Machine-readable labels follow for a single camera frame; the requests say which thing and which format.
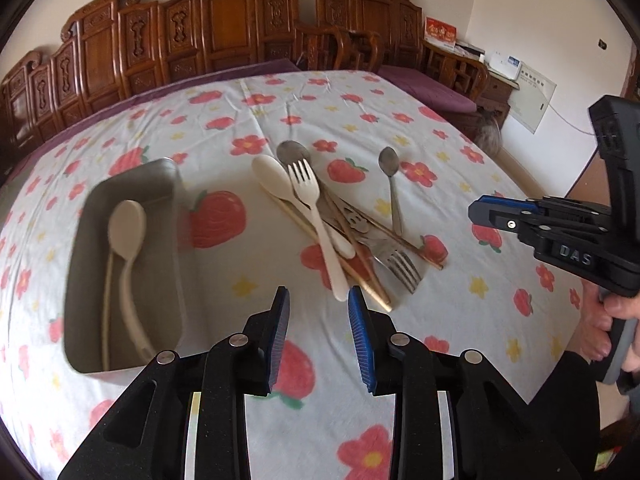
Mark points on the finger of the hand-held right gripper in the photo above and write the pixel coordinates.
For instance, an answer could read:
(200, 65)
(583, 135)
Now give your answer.
(510, 223)
(500, 203)

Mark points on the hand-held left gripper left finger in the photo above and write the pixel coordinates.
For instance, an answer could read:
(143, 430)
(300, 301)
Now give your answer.
(280, 330)

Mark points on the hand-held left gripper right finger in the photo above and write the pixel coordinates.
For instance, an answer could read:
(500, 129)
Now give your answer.
(361, 340)

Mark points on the small metal spoon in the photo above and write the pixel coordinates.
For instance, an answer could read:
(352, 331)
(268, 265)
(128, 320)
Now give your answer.
(388, 160)

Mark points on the metal tray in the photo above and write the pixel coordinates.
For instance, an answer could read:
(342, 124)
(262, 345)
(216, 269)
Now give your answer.
(160, 260)

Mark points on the cream plastic fork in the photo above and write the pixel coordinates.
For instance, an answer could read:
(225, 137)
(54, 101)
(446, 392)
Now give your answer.
(305, 190)

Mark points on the cream plastic spoon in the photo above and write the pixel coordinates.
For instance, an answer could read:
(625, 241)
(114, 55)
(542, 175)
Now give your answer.
(127, 230)
(270, 175)

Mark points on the large metal spoon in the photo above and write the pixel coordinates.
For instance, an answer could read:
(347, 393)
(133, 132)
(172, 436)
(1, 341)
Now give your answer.
(290, 151)

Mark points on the person's right forearm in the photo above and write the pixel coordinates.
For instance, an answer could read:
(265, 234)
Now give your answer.
(570, 400)

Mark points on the person's right hand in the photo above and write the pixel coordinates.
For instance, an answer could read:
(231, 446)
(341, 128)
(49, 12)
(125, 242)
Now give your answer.
(592, 330)

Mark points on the grey plastic bag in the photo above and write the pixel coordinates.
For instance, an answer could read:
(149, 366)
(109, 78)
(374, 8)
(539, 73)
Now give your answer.
(487, 135)

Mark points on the wooden side table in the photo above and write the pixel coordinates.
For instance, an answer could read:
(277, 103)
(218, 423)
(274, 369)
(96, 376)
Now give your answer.
(497, 95)

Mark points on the purple seat cushion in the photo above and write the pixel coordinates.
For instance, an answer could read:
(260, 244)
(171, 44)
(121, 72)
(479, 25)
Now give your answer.
(425, 90)

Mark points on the white box blue label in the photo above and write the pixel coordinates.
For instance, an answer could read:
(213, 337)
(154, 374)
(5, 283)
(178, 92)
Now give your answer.
(505, 65)

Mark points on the red box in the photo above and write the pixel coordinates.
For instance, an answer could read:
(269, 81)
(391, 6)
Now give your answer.
(440, 31)

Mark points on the floral strawberry tablecloth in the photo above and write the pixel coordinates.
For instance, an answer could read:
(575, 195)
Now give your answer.
(250, 110)

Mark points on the carved wooden chair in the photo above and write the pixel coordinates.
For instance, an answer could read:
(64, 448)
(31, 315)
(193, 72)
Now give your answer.
(35, 100)
(225, 25)
(100, 55)
(380, 15)

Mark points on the white wall panel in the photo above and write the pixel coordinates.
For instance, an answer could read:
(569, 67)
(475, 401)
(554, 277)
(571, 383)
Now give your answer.
(532, 97)

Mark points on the black wall socket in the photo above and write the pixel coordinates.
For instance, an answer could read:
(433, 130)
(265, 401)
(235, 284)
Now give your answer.
(602, 44)

